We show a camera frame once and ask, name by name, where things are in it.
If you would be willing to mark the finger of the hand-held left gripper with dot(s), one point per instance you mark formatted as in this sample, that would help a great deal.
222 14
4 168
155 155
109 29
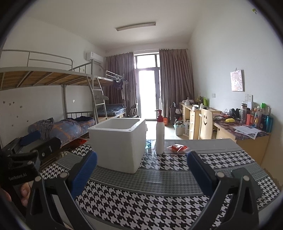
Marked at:
29 136
49 147

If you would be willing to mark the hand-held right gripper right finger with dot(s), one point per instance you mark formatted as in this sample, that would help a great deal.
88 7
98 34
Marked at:
199 174

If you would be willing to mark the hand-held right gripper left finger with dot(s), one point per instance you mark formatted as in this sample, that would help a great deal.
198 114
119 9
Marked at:
85 174

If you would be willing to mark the white foam box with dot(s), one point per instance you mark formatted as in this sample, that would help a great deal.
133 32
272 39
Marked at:
117 150

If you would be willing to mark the person's left hand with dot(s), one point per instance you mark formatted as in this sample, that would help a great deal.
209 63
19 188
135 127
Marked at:
25 194

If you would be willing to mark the grey crumpled garment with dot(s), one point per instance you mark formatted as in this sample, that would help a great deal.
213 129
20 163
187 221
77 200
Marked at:
46 127

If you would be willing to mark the blue patterned quilt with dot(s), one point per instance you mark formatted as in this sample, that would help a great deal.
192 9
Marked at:
66 130

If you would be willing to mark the red bag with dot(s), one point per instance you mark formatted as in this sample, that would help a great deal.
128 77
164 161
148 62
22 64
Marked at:
84 140

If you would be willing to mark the red snack packet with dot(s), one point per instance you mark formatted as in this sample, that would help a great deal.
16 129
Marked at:
176 148

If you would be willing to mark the dark green phone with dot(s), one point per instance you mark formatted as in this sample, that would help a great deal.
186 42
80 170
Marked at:
241 172

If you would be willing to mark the dark folded garment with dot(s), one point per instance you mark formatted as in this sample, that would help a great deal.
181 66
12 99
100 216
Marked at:
84 118

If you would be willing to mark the white bucket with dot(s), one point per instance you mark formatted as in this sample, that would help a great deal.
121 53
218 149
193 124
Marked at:
179 130

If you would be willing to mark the wooden chair with smiley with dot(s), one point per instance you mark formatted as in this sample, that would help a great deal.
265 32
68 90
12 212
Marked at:
205 123

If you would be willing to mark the cluttered wooden desk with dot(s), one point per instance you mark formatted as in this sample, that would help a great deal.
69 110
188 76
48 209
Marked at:
192 123

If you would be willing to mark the white pump bottle red nozzle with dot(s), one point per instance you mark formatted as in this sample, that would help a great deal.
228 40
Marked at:
159 137

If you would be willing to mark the wooden desk with patterned top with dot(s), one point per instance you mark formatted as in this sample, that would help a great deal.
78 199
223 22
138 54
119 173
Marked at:
249 148

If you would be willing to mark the blue spray bottle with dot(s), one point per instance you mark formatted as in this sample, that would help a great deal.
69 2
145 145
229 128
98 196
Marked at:
148 144

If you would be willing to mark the large metal bunk bed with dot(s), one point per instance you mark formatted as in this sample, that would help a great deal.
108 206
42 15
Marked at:
44 77

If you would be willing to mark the yellow pouch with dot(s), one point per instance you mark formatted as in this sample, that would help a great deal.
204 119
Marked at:
230 120

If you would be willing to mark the orange container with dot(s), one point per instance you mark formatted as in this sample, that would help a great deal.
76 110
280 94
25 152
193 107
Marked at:
166 120

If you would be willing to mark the printed papers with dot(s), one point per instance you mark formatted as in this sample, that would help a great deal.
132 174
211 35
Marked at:
246 130

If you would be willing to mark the metal bunk ladder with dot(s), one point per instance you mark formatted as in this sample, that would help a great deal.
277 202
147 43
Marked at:
98 104

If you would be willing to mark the black bag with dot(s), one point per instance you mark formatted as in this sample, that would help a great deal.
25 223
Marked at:
174 112

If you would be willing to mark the dark blue checked quilt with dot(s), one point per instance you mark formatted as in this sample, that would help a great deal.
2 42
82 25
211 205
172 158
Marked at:
112 109

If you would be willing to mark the black round object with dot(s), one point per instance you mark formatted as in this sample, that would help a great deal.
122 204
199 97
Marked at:
234 113

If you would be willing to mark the green bag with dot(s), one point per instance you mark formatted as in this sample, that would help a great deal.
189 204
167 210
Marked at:
205 101

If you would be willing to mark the clear water tumbler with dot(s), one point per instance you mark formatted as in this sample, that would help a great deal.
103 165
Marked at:
243 111

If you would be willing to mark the black folding chair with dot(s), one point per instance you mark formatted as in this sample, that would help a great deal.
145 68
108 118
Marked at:
133 111

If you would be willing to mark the row of toiletry bottles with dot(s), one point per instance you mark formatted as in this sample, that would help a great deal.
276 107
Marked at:
263 120

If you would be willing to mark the small metal bunk bed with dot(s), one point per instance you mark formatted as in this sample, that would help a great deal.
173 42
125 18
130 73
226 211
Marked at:
110 77

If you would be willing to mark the hanging dark clothes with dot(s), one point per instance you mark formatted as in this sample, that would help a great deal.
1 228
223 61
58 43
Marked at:
119 85

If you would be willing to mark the brown curtain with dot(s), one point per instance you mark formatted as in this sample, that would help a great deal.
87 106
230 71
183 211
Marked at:
119 70
176 84

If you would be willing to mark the white air conditioner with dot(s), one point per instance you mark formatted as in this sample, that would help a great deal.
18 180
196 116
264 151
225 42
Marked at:
94 57

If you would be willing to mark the glass balcony door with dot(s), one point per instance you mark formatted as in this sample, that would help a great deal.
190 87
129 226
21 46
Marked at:
147 88

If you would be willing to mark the ceiling tube light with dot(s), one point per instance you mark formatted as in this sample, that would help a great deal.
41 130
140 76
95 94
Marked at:
135 26

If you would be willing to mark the wall poster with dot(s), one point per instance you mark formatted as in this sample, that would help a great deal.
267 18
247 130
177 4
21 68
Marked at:
237 80

